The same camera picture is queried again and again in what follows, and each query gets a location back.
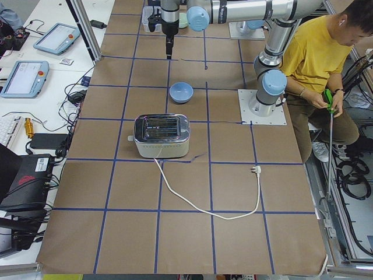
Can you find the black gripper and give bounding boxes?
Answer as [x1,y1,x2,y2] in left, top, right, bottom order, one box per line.
[161,8,179,60]

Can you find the green bowl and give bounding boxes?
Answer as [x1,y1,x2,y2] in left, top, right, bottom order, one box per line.
[179,12,188,29]

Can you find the blue bowl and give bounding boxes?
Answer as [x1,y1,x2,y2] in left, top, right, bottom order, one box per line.
[169,82,194,104]

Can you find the clear plastic food container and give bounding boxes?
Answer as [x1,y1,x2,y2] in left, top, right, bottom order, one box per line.
[142,6,162,32]

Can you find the silver cream toaster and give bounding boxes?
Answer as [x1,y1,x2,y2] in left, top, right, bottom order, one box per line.
[128,114,190,159]

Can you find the teach pendant far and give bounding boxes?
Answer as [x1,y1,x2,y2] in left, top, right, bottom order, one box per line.
[33,23,80,55]

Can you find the teach pendant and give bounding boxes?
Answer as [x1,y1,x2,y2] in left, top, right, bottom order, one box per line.
[33,23,80,55]
[1,61,50,99]

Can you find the person in yellow shirt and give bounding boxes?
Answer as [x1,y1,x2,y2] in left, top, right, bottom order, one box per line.
[280,1,372,162]

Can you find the teach pendant near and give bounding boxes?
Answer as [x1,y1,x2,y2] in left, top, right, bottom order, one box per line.
[1,61,50,99]

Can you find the black power adapter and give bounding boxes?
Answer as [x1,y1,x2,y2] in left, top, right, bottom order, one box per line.
[30,133,68,149]

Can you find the white keyboard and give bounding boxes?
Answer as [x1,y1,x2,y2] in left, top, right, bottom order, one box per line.
[0,115,24,149]

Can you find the black computer box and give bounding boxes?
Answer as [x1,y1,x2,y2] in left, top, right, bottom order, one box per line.
[1,145,54,212]

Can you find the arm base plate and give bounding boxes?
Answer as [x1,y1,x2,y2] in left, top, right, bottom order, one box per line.
[238,89,287,125]
[228,22,265,40]

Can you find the aluminium frame post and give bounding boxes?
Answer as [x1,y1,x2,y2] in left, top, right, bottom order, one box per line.
[66,0,102,62]

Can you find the white toaster power cable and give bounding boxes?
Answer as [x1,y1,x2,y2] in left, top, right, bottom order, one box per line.
[153,157,262,221]

